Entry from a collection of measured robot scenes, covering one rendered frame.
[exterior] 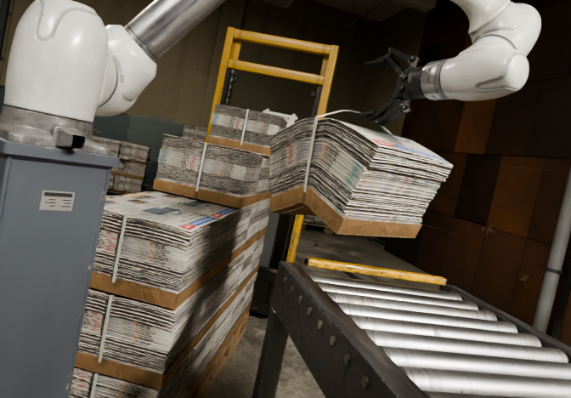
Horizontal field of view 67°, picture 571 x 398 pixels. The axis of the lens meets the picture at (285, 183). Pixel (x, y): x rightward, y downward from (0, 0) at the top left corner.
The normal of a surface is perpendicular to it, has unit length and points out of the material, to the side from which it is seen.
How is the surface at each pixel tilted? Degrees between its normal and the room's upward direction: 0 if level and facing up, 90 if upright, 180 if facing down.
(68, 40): 80
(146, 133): 90
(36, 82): 92
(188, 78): 90
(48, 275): 90
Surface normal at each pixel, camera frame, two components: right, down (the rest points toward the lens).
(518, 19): 0.22, -0.29
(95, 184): 0.77, 0.19
